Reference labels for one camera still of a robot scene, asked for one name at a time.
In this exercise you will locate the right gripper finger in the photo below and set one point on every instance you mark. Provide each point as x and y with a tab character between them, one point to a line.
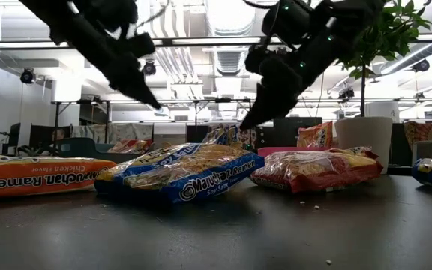
276	97

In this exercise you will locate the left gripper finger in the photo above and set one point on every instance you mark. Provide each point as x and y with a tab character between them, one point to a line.
131	80

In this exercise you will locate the orange chicken ramen packet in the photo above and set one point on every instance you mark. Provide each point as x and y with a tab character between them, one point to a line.
315	137
43	176

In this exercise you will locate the red beef ramen packet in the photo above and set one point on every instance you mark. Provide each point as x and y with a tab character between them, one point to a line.
354	150
131	146
313	172

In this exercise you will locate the blue plastic bin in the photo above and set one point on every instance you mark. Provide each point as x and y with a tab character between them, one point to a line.
81	149

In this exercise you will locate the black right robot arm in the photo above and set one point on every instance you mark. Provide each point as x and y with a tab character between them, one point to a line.
354	15

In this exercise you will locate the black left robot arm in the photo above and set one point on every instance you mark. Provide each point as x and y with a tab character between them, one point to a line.
47	11

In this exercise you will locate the black ceiling spotlight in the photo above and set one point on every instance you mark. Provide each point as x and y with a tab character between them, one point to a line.
346	93
27	75
421	65
149	68

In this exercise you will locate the dark background monitor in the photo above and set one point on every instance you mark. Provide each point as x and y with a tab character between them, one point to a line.
291	129

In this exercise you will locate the red plastic bin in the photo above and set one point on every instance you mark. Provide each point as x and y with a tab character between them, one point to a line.
291	150

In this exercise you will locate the person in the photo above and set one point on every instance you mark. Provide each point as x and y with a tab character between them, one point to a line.
59	135

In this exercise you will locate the grey cylindrical cup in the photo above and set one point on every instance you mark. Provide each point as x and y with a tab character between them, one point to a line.
364	142

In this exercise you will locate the green leafy plant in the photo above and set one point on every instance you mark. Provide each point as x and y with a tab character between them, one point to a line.
388	33

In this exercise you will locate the white cylindrical column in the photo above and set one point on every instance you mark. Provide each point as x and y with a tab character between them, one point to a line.
383	110

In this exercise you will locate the black table mat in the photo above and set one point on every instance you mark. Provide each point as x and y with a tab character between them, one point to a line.
216	236

